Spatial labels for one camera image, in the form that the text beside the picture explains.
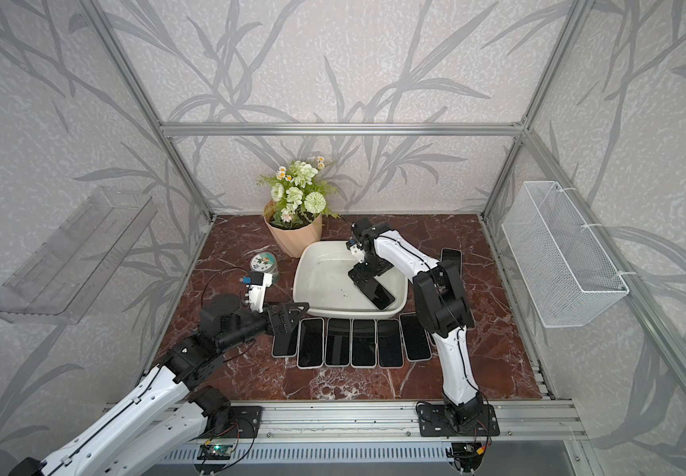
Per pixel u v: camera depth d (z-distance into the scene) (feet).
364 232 2.41
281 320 2.10
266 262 3.15
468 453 2.37
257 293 2.17
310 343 2.82
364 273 2.84
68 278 2.22
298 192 2.79
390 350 2.79
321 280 3.32
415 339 2.86
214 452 2.33
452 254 3.40
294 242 3.22
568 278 1.96
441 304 1.80
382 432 2.40
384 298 3.46
